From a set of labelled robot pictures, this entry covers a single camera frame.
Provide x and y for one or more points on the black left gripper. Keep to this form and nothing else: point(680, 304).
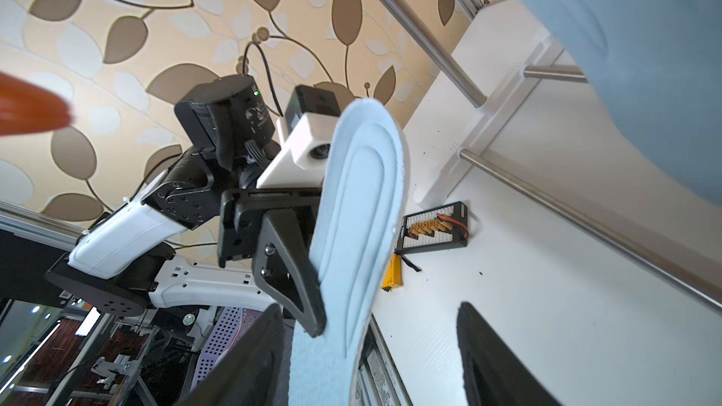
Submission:
point(274, 227)

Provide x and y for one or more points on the light blue insole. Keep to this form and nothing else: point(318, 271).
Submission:
point(656, 65)
point(363, 198)

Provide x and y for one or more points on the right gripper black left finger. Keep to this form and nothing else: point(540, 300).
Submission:
point(249, 373)

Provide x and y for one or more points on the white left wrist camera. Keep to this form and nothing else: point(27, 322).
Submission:
point(306, 132)

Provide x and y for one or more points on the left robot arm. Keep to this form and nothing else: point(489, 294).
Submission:
point(159, 250)

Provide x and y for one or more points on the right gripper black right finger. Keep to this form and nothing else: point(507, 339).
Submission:
point(492, 373)

